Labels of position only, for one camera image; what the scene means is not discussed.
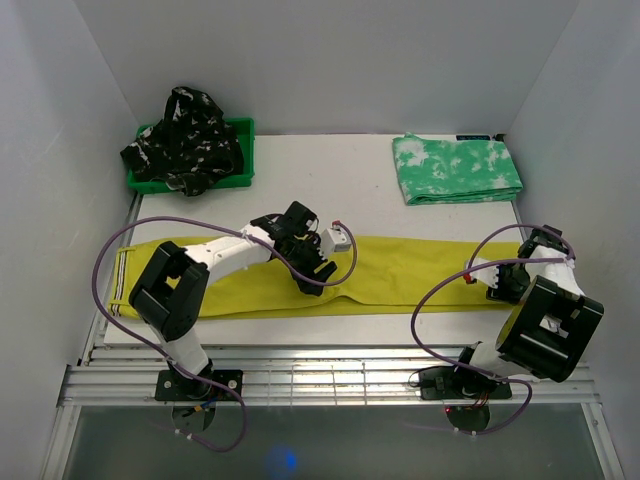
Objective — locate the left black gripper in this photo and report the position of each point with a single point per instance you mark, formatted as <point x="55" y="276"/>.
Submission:
<point x="303" y="276"/>

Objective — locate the green white tie-dye folded garment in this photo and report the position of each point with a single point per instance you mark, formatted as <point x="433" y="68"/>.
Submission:
<point x="454" y="171"/>

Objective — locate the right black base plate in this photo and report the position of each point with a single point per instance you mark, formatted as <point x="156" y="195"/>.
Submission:
<point x="454" y="383"/>

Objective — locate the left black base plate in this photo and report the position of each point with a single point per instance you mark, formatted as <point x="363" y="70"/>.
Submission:
<point x="172" y="386"/>

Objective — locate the yellow trousers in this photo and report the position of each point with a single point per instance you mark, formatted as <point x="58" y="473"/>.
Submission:
<point x="391" y="276"/>

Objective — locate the black white patterned garment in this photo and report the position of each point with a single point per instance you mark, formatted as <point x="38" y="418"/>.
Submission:
<point x="190" y="149"/>

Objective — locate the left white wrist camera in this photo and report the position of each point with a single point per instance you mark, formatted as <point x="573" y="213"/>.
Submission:
<point x="334" y="239"/>

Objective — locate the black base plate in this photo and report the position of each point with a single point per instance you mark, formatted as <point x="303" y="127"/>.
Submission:
<point x="172" y="386"/>
<point x="454" y="383"/>

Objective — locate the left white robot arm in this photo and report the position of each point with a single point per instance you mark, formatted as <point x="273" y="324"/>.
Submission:
<point x="170" y="291"/>

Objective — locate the aluminium rail frame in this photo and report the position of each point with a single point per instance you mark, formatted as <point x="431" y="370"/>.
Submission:
<point x="328" y="398"/>

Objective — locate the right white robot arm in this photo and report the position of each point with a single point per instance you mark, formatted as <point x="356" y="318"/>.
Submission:
<point x="552" y="321"/>

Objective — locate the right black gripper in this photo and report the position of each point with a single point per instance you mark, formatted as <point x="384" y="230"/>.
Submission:
<point x="500" y="292"/>

